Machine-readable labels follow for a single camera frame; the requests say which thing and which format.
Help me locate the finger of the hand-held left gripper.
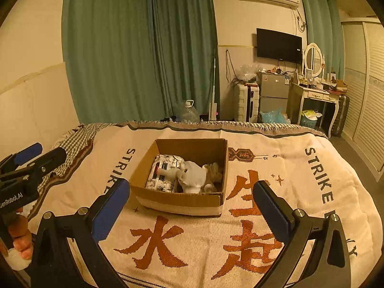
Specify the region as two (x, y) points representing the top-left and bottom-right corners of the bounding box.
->
(0, 142), (43, 172)
(12, 147), (67, 182)

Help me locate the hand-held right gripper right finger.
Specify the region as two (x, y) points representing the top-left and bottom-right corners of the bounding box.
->
(253, 180), (353, 288)

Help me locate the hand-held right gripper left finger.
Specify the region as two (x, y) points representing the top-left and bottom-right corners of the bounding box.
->
(28, 178), (131, 288)

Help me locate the floral tissue pack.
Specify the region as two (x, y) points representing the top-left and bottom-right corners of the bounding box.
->
(145, 154), (185, 192)

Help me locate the brown cardboard box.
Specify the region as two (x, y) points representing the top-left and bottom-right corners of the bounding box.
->
(129, 138), (230, 218)

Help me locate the beige soft item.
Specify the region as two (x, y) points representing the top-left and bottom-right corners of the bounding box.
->
(202, 162), (224, 184)

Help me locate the small white soft toy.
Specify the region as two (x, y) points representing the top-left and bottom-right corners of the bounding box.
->
(157, 168), (181, 182)

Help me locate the white plush toy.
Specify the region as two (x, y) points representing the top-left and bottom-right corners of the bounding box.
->
(178, 160), (208, 194)

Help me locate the person's left hand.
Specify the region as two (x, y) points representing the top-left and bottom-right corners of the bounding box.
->
(7, 208), (34, 260)

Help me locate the checked bedsheet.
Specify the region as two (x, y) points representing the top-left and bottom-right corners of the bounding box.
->
(39, 123), (116, 186)

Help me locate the printed beige blanket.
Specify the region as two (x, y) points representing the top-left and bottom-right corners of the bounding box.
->
(33, 120), (375, 288)

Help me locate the small white object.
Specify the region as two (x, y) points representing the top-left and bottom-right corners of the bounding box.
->
(5, 247), (32, 272)

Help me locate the blue plastic bag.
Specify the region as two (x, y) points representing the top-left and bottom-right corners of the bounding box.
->
(259, 108), (291, 124)

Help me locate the green waste basket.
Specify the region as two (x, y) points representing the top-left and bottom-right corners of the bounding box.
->
(300, 109), (324, 128)

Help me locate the white suitcase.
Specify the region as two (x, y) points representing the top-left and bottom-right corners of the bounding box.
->
(234, 82), (261, 123)

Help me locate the grey mini fridge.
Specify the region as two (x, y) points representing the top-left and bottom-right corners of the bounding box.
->
(258, 71), (291, 117)

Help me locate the dark suitcase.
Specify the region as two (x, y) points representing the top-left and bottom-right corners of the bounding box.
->
(331, 94), (350, 136)

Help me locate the white dressing table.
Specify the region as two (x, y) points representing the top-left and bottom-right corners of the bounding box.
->
(286, 81), (350, 137)

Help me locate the green curtain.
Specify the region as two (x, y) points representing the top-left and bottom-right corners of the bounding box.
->
(147, 0), (220, 123)
(61, 0), (157, 125)
(300, 0), (346, 80)

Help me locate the clear water jug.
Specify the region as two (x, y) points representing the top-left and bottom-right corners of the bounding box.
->
(176, 100), (200, 123)

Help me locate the clear plastic bag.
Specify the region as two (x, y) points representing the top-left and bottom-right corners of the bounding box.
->
(238, 63), (260, 83)

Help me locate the white slatted wardrobe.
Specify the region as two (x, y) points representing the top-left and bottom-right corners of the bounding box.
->
(340, 15), (384, 181)

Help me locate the white oval mirror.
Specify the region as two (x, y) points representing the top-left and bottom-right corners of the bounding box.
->
(304, 42), (326, 78)

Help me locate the black wall cable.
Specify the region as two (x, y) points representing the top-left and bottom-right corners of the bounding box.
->
(225, 48), (241, 85)

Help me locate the black wall television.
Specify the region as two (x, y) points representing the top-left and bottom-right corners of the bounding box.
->
(256, 28), (303, 64)

